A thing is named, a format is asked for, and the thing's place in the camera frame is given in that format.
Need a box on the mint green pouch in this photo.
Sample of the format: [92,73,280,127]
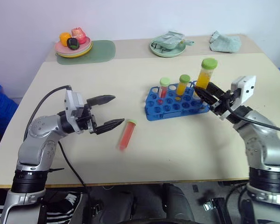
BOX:
[151,30,195,50]

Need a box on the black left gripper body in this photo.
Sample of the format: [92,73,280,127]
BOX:
[75,104,98,134]

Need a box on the pink plate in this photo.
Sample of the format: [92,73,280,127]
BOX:
[55,38,92,55]

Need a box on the pale green plate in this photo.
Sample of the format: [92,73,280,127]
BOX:
[56,45,94,59]

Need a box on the black white striped cloth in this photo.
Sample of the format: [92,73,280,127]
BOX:
[0,190,83,224]

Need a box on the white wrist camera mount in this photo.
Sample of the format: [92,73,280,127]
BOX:
[220,75,257,121]
[64,89,87,134]

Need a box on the mint green cloth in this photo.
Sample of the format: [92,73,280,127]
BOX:
[209,30,242,54]

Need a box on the mint green plate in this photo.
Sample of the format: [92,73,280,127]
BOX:
[149,38,187,57]

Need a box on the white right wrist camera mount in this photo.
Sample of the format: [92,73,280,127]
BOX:
[220,75,257,121]

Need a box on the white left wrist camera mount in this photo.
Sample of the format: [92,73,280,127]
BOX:
[64,89,87,134]

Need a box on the blue plastic crate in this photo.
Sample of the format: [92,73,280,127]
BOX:
[0,81,19,140]

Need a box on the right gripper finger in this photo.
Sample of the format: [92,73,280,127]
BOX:
[207,81,225,97]
[193,85,219,106]

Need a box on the orange toy fruit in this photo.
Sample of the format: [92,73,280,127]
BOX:
[59,32,72,47]

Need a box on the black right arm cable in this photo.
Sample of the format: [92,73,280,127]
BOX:
[225,99,280,136]

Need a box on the yellow plate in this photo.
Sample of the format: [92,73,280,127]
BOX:
[56,43,93,57]

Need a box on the pink red toy fruit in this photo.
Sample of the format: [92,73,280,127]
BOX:
[71,27,88,45]

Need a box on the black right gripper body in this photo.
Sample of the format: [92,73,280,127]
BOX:
[210,90,237,117]

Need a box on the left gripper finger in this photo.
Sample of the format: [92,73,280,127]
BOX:
[86,94,117,106]
[93,118,125,136]

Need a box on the yellow test tube green cap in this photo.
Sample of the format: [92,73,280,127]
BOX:
[193,58,218,98]
[175,74,191,102]

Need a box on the black green toy fruit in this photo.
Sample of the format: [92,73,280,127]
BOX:
[66,37,80,50]

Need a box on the blue test tube rack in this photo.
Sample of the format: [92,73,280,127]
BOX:
[144,80,211,122]

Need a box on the red test tube green cap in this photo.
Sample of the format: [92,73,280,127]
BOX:
[117,119,138,152]
[157,77,171,105]

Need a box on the green table mat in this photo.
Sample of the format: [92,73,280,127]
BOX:
[56,40,116,65]

